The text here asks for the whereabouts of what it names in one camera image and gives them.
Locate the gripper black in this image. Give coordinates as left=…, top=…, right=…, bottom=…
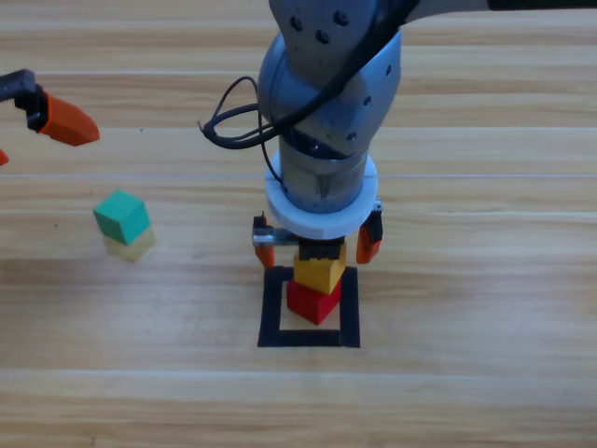
left=253, top=212, right=385, bottom=271
left=0, top=68, right=101, bottom=167

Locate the yellow wooden cube block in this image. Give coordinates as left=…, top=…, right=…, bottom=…
left=292, top=245, right=349, bottom=296

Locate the red wooden cube block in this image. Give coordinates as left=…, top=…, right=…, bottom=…
left=285, top=278, right=343, bottom=326

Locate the green wooden cube block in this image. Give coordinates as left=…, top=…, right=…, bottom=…
left=92, top=189, right=153, bottom=246

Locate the black tape rectangle outline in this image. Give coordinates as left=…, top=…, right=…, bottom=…
left=257, top=265, right=362, bottom=349

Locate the arm white wrist ring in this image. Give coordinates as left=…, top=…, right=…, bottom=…
left=265, top=151, right=381, bottom=242

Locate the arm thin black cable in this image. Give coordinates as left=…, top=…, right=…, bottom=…
left=198, top=76, right=286, bottom=189

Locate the arm thick black cable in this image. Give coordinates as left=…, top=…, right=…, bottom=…
left=258, top=0, right=421, bottom=147

